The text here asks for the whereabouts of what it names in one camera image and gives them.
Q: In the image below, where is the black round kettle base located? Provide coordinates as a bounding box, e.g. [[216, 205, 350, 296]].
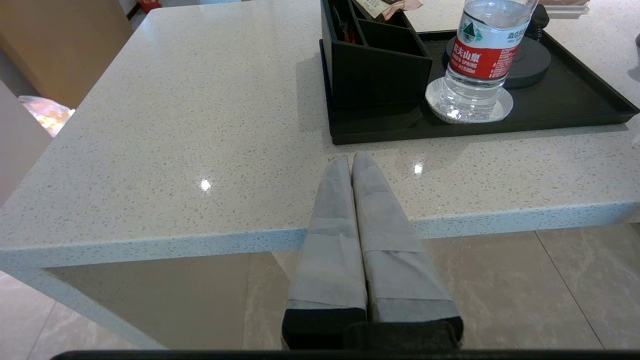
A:
[[442, 35, 552, 90]]

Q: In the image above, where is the black compartment organizer box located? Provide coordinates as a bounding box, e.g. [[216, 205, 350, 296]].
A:
[[320, 0, 434, 108]]

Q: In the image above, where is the yellow white plastic bag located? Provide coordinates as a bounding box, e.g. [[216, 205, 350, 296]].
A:
[[19, 95, 76, 138]]

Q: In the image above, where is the clear water bottle red cap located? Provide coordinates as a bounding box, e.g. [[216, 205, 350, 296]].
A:
[[440, 0, 540, 122]]

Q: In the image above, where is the brown wooden door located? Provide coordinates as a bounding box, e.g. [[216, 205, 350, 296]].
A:
[[0, 0, 133, 108]]

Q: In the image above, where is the black rectangular serving tray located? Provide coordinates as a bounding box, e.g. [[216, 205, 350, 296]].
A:
[[320, 30, 640, 146]]

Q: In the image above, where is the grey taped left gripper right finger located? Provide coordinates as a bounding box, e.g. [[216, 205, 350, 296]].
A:
[[350, 151, 465, 350]]

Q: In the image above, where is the white round paper coaster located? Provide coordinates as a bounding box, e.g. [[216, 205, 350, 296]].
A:
[[425, 76, 515, 125]]

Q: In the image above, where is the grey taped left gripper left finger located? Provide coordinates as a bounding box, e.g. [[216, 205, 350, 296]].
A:
[[281, 155, 369, 350]]

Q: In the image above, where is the red sachet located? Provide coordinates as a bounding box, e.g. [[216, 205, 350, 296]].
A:
[[332, 5, 357, 45]]

